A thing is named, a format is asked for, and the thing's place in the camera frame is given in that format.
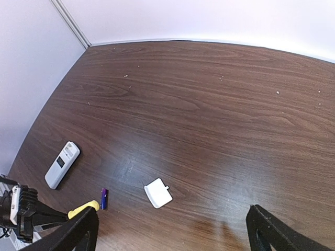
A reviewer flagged left aluminium frame post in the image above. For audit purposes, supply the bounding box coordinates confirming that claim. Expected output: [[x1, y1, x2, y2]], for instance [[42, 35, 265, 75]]
[[50, 0, 92, 50]]

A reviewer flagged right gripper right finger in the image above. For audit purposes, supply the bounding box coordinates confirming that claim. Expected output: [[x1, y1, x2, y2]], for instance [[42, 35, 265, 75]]
[[246, 204, 330, 250]]

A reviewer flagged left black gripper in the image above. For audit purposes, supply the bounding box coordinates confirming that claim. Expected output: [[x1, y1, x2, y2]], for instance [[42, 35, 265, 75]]
[[1, 193, 69, 242]]

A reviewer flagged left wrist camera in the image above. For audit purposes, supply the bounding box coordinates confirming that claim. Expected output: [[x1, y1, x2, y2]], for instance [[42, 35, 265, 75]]
[[10, 185, 38, 225]]

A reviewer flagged white remote control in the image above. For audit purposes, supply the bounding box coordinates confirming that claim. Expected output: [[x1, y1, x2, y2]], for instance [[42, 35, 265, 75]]
[[44, 141, 80, 189]]

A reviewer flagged yellow handled screwdriver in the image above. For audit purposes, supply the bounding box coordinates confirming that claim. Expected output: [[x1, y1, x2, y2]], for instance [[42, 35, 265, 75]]
[[68, 200, 100, 220]]

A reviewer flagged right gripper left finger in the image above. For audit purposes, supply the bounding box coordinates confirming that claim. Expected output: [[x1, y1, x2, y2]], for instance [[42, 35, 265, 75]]
[[22, 207, 99, 250]]

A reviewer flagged purple AAA battery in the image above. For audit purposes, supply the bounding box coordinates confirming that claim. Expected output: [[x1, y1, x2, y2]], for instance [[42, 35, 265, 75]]
[[100, 188, 108, 210]]

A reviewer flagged white battery cover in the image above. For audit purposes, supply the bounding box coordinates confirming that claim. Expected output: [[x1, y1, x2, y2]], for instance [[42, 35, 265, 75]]
[[144, 178, 173, 209]]

